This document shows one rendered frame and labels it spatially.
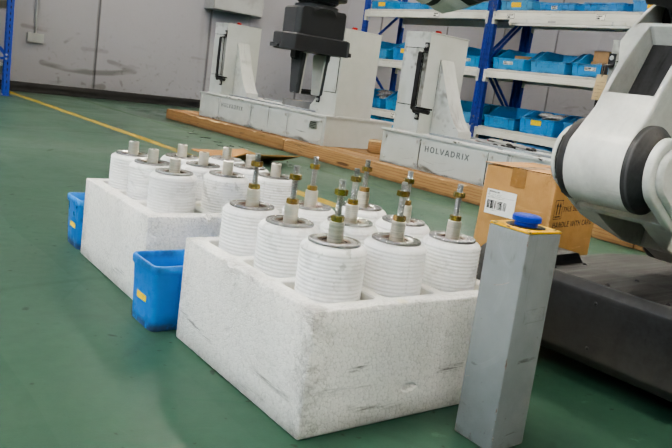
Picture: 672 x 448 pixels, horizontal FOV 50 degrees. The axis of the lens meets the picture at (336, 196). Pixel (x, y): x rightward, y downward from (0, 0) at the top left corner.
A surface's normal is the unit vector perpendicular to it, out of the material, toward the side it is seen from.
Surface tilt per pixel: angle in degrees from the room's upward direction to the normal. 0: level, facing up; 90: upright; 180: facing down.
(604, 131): 47
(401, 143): 90
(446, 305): 90
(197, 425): 0
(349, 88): 90
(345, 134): 90
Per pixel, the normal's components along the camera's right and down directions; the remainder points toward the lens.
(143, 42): 0.61, 0.21
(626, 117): -0.47, -0.68
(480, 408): -0.80, -0.01
